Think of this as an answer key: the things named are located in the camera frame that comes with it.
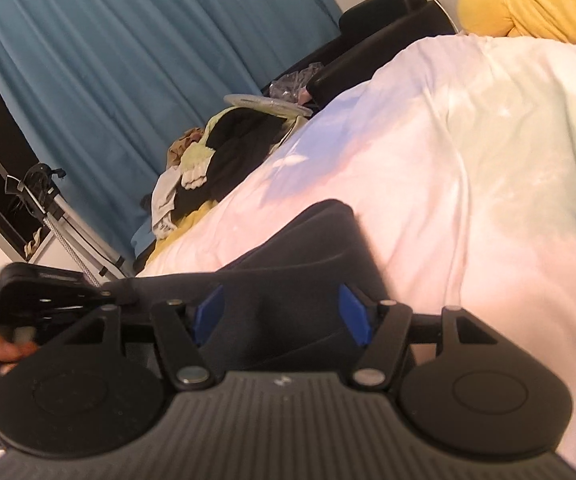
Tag metal tripod stand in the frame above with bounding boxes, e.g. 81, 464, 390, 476
5, 162, 134, 285

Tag dark navy garment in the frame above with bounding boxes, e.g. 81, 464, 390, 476
103, 200, 389, 377

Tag pastel pink white bed cover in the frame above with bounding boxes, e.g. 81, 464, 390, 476
145, 35, 576, 467

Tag pile of mixed clothes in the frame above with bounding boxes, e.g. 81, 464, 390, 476
132, 94, 313, 257

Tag teal curtain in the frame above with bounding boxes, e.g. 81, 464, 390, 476
0, 0, 341, 257

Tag clear crumpled plastic bag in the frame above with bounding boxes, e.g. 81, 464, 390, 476
268, 62, 324, 105

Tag black leather armchair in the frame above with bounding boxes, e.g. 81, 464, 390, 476
284, 0, 455, 108

